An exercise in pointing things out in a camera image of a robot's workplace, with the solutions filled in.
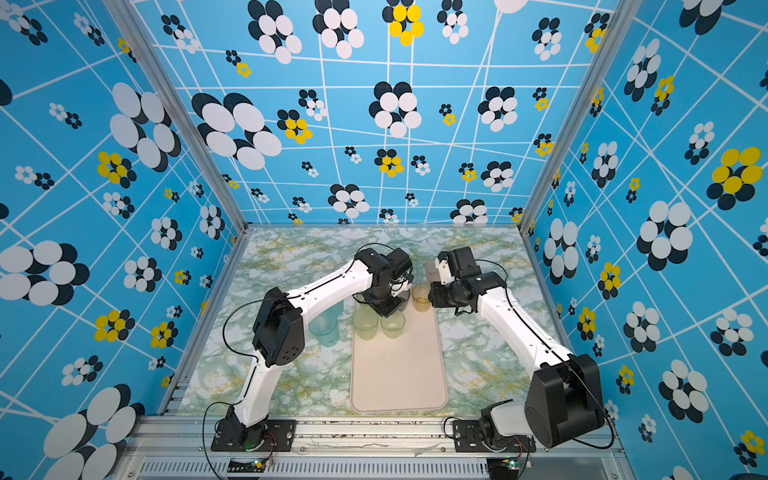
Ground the grey smoky cup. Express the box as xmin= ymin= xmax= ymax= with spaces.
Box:
xmin=397 ymin=290 xmax=411 ymax=312

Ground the amber yellow cup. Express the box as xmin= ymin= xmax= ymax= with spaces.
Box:
xmin=411 ymin=283 xmax=432 ymax=312

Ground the light green textured cup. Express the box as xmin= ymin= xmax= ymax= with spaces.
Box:
xmin=352 ymin=305 xmax=379 ymax=341
xmin=380 ymin=311 xmax=406 ymax=339

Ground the light green textured cup front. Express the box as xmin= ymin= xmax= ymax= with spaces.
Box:
xmin=380 ymin=311 xmax=406 ymax=339

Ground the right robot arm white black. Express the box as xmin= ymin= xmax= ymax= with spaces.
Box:
xmin=428 ymin=247 xmax=608 ymax=448

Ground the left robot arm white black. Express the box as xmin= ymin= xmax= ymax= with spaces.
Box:
xmin=212 ymin=244 xmax=413 ymax=451

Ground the pink rectangular tray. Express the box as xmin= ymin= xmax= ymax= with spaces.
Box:
xmin=350 ymin=306 xmax=448 ymax=414

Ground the pink textured cup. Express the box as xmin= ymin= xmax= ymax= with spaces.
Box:
xmin=424 ymin=258 xmax=440 ymax=283

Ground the tall teal cup rear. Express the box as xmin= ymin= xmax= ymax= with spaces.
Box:
xmin=326 ymin=301 xmax=345 ymax=320

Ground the tall teal cup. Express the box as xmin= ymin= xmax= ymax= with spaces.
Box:
xmin=326 ymin=301 xmax=345 ymax=320
xmin=309 ymin=309 xmax=339 ymax=348

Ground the tall teal cup front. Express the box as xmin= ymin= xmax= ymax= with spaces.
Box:
xmin=309 ymin=309 xmax=339 ymax=348

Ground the right green circuit board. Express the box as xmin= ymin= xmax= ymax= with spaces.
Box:
xmin=486 ymin=458 xmax=526 ymax=479

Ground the green circuit board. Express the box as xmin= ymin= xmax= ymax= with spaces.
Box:
xmin=486 ymin=458 xmax=526 ymax=479
xmin=227 ymin=459 xmax=271 ymax=474

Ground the left green circuit board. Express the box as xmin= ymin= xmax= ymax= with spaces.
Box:
xmin=227 ymin=459 xmax=271 ymax=474

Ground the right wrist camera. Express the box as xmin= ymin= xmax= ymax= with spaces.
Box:
xmin=435 ymin=251 xmax=454 ymax=285

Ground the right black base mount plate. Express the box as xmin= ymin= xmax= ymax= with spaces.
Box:
xmin=446 ymin=419 xmax=537 ymax=455

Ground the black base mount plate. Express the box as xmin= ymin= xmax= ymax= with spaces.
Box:
xmin=210 ymin=417 xmax=297 ymax=453
xmin=446 ymin=419 xmax=537 ymax=455

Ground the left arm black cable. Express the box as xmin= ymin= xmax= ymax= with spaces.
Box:
xmin=220 ymin=298 xmax=265 ymax=361

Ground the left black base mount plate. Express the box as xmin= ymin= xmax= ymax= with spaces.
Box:
xmin=210 ymin=417 xmax=297 ymax=453

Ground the aluminium front rail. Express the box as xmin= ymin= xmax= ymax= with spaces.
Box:
xmin=113 ymin=417 xmax=637 ymax=479

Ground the right aluminium corner post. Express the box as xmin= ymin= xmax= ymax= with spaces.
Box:
xmin=519 ymin=0 xmax=642 ymax=234

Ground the aluminium corner post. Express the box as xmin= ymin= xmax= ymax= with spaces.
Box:
xmin=104 ymin=0 xmax=248 ymax=235
xmin=519 ymin=0 xmax=642 ymax=234

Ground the left aluminium corner post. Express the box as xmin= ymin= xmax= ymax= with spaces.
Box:
xmin=104 ymin=0 xmax=248 ymax=235

